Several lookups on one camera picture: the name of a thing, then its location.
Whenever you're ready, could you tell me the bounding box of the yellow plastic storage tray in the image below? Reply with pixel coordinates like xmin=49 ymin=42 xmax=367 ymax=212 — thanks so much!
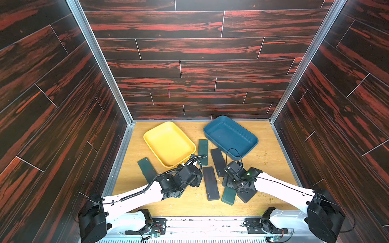
xmin=143 ymin=121 xmax=197 ymax=169

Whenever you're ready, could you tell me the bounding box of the teal plastic storage tray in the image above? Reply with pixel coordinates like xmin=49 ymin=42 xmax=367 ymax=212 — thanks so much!
xmin=203 ymin=115 xmax=259 ymax=161

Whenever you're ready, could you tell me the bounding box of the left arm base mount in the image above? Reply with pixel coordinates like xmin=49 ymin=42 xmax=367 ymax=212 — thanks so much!
xmin=125 ymin=209 xmax=167 ymax=237

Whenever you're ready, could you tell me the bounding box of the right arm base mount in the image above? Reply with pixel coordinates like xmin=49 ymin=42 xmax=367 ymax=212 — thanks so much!
xmin=243 ymin=207 xmax=288 ymax=234

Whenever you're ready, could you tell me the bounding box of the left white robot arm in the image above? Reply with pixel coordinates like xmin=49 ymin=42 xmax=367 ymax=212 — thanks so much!
xmin=78 ymin=163 xmax=203 ymax=243

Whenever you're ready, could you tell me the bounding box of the black pencil case lower middle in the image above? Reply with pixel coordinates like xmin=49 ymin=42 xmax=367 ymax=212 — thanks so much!
xmin=203 ymin=167 xmax=220 ymax=201

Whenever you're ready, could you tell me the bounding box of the black pencil case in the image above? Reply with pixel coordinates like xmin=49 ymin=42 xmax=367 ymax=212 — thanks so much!
xmin=203 ymin=167 xmax=220 ymax=201
xmin=237 ymin=185 xmax=257 ymax=203
xmin=210 ymin=148 xmax=227 ymax=178

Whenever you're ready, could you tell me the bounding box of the black pencil case right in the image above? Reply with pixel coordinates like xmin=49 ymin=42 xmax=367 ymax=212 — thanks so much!
xmin=237 ymin=185 xmax=257 ymax=203

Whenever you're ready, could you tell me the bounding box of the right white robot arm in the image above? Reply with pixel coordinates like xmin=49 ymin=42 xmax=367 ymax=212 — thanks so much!
xmin=222 ymin=161 xmax=345 ymax=243

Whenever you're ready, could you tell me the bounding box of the black pencil case upper middle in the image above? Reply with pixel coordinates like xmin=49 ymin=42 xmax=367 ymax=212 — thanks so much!
xmin=210 ymin=148 xmax=227 ymax=178

